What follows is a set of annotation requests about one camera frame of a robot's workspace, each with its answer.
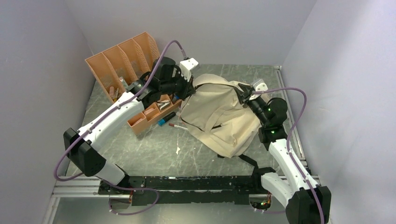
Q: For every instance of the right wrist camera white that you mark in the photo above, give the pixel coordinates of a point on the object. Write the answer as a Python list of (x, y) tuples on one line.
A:
[(259, 86)]

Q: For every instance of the beige canvas backpack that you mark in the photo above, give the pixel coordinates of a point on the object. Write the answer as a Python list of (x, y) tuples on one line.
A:
[(214, 116)]

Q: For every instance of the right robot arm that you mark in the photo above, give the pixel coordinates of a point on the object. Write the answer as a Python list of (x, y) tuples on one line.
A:
[(305, 201)]

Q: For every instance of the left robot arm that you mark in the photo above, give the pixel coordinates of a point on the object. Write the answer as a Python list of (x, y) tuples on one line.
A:
[(166, 78)]

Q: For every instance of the black blue marker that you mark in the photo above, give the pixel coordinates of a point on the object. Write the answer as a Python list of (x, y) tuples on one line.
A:
[(166, 118)]

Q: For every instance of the white red-capped marker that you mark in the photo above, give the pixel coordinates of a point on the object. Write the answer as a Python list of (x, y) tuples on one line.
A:
[(178, 126)]

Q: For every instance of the blue-capped grey bottle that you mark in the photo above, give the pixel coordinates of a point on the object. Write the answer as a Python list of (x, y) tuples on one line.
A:
[(175, 100)]

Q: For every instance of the orange plastic file organizer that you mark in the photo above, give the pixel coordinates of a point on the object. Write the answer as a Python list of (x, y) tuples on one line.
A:
[(130, 59)]

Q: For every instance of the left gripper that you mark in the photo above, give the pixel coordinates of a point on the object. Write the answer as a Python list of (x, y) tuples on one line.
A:
[(188, 89)]

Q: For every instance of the white stapler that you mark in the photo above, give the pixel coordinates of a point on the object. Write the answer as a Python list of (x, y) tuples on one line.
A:
[(162, 105)]

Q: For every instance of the green white card pack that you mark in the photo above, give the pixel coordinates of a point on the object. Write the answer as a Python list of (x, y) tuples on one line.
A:
[(123, 82)]

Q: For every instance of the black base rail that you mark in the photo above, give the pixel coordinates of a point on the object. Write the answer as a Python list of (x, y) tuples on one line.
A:
[(188, 189)]

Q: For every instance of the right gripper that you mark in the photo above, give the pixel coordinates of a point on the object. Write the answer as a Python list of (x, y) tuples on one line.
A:
[(243, 95)]

